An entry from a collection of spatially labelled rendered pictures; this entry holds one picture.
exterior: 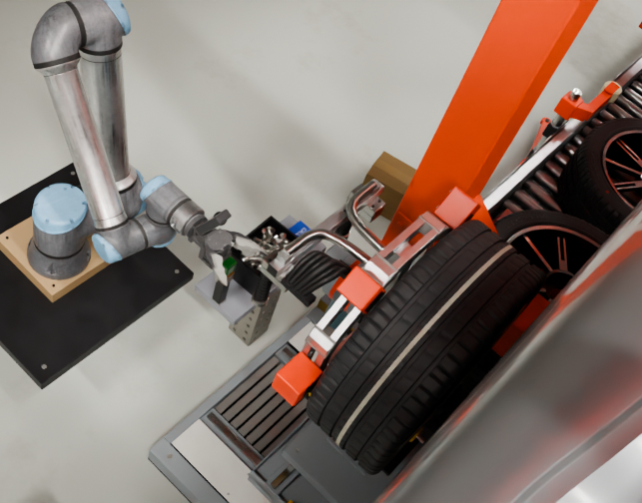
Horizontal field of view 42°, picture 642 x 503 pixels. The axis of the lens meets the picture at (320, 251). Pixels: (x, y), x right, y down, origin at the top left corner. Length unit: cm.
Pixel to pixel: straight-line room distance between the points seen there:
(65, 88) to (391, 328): 100
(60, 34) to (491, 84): 105
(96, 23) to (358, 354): 104
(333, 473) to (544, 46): 139
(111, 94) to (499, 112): 102
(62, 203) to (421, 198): 103
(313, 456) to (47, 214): 106
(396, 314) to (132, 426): 125
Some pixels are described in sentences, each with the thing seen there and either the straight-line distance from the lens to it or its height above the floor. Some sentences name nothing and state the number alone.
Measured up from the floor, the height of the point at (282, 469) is 17.
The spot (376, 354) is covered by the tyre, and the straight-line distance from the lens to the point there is 181.
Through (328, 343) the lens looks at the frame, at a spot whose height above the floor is 97.
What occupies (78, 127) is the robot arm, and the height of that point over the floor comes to 97.
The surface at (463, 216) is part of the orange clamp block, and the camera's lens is 207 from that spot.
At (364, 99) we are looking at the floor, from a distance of 388.
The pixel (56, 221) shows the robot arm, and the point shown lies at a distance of 245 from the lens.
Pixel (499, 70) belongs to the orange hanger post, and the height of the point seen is 136.
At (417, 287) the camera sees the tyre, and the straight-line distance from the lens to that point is 181.
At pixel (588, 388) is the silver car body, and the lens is 111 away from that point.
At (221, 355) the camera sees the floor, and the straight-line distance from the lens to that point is 294.
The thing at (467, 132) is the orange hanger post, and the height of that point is 115.
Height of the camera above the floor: 258
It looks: 53 degrees down
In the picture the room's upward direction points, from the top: 22 degrees clockwise
